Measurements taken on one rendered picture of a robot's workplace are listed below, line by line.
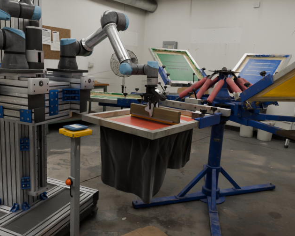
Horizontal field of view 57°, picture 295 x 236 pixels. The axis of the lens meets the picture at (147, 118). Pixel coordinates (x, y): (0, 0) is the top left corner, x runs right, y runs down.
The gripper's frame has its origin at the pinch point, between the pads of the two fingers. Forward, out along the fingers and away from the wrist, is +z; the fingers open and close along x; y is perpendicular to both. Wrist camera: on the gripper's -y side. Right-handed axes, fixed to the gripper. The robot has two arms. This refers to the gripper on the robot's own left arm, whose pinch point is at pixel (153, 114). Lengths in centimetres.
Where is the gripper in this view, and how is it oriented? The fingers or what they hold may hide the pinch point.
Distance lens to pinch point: 183.5
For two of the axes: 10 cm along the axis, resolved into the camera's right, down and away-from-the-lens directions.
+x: -6.3, 1.1, -7.7
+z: -0.3, 9.9, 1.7
